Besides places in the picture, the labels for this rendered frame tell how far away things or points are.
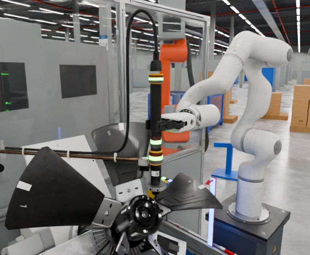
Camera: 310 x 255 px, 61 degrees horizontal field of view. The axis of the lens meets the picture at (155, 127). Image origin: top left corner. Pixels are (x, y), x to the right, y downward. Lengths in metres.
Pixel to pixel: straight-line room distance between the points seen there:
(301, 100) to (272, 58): 6.97
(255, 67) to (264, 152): 0.38
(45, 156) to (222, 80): 0.66
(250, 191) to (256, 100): 0.42
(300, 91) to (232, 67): 7.11
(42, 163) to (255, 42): 0.89
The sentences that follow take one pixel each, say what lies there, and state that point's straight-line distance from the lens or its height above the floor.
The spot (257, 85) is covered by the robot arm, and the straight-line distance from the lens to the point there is 1.26.
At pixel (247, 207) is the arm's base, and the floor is 1.00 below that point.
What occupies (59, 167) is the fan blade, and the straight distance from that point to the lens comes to 0.78.
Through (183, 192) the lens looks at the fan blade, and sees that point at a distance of 1.02.
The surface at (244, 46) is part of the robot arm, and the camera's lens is 1.13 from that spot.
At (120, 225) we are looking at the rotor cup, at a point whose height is 1.19.
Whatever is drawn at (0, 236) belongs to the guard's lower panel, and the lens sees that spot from 1.51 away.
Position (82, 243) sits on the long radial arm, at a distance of 0.90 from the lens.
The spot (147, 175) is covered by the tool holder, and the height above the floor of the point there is 1.30.
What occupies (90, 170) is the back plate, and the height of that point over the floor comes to 1.24.
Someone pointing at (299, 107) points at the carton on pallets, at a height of 0.65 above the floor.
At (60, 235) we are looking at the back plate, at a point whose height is 1.10.
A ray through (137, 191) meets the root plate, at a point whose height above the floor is 1.25.
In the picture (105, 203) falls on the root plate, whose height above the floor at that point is 1.26.
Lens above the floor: 1.64
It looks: 12 degrees down
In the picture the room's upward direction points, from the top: straight up
